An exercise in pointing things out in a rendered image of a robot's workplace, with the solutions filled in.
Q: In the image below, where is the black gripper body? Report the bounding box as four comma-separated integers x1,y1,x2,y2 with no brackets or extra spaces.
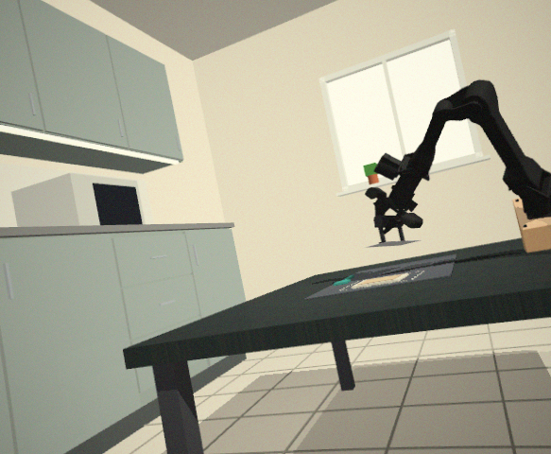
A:
365,183,422,229

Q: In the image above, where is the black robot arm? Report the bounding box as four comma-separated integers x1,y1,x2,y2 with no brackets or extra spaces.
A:
373,80,551,219

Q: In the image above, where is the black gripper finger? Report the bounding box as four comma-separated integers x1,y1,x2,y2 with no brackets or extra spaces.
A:
373,202,390,216
384,216,402,234

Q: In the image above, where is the cream square tile with dark centre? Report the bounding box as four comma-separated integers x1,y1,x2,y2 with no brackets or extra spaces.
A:
351,273,409,288

